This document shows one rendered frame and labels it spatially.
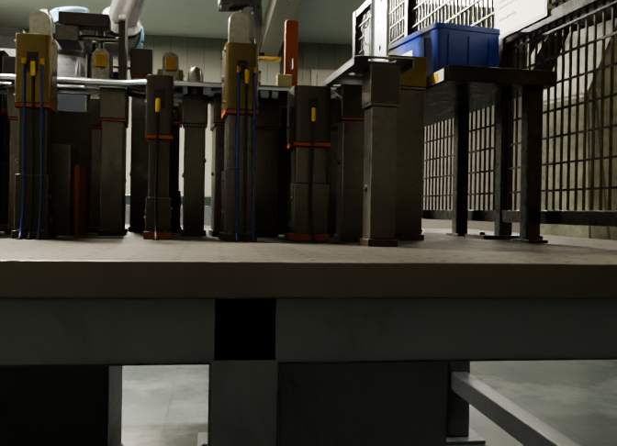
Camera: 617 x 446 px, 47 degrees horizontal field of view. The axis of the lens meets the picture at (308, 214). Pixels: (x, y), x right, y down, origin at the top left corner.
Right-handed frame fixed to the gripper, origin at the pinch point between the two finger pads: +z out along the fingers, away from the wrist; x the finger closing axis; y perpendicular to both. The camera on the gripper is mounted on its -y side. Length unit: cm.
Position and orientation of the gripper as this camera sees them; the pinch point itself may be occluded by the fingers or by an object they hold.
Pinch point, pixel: (259, 49)
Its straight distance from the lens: 147.0
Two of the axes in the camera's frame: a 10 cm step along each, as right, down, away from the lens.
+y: -9.8, 0.9, -2.0
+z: 0.9, 10.0, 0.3
